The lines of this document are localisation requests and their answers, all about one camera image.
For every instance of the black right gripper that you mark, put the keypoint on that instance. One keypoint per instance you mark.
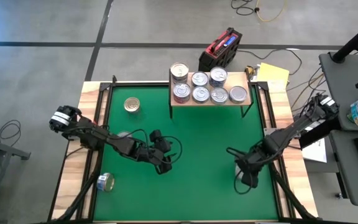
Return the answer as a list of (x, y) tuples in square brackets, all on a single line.
[(252, 161)]

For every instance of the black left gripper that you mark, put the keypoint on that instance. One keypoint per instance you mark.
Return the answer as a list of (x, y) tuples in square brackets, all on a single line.
[(148, 154)]

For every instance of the large red albacore can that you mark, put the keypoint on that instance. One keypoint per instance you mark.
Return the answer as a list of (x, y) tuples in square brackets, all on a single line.
[(182, 102)]

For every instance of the red label silver-lid can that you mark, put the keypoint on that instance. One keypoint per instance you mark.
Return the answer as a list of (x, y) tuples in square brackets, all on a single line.
[(182, 91)]

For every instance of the large teal tuna can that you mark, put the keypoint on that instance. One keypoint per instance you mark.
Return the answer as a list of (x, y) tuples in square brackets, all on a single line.
[(219, 95), (123, 134)]

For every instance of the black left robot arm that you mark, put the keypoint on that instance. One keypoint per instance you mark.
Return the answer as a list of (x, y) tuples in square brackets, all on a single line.
[(98, 135)]

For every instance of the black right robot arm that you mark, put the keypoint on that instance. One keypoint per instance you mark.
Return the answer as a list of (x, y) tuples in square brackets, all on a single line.
[(281, 138)]

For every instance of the wooden shelf with black legs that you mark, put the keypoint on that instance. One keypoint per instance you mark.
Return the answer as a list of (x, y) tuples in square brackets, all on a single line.
[(238, 79)]

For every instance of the green table mat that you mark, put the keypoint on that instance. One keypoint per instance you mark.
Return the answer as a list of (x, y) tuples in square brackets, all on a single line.
[(197, 205)]

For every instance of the small teal can gold lid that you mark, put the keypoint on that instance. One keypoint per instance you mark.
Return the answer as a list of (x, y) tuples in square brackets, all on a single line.
[(132, 104)]

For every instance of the blue label gold-lid can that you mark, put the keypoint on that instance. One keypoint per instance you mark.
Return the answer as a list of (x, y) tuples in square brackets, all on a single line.
[(106, 182)]

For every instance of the white paper sheet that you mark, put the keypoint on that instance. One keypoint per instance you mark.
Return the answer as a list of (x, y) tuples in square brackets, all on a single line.
[(317, 152)]

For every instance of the black desk crossbar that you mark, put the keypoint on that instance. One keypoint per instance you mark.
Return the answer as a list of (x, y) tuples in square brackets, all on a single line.
[(322, 133)]

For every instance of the small yellow black gadget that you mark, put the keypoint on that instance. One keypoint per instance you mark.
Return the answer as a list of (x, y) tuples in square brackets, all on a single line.
[(250, 71)]

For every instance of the yellow paper folder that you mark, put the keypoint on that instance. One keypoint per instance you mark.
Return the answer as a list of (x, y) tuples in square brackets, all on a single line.
[(273, 74)]

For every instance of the red and black toolbox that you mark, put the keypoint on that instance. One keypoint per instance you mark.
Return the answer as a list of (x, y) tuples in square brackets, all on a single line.
[(216, 59)]

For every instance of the grey desk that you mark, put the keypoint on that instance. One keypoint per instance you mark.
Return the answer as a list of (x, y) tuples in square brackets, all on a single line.
[(340, 77)]

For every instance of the grey metal stand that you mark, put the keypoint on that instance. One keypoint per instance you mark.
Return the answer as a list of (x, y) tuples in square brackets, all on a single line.
[(5, 148)]

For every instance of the black monitor pole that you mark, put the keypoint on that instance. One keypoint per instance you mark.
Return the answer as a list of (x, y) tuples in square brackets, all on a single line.
[(356, 40)]

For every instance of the black table frame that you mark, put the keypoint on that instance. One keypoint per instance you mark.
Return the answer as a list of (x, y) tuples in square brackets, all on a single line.
[(135, 84)]

